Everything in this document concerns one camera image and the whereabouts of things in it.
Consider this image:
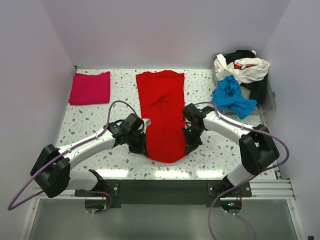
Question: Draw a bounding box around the red t-shirt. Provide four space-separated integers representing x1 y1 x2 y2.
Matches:
136 70 186 164

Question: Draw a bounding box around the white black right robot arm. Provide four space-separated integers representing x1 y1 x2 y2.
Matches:
182 103 280 190

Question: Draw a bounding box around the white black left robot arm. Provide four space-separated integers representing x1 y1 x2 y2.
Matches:
30 113 151 198

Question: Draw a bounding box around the blue t-shirt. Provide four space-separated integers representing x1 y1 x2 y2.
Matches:
211 75 257 120

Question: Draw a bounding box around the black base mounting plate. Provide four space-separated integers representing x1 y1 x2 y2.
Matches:
74 179 252 210

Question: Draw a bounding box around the folded pink t-shirt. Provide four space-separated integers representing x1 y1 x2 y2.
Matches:
68 71 111 106

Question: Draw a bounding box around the white t-shirt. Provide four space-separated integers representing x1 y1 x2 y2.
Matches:
213 54 270 84

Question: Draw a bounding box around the black t-shirt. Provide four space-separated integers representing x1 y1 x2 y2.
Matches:
224 50 267 105

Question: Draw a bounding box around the clear plastic bin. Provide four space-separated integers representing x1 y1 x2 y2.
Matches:
211 53 276 116

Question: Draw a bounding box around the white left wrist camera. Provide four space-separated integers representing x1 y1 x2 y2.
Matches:
142 118 152 127

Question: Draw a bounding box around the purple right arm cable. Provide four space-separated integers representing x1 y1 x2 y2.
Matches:
193 101 290 240

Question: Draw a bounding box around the aluminium rail frame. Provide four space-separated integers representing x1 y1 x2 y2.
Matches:
19 159 308 240

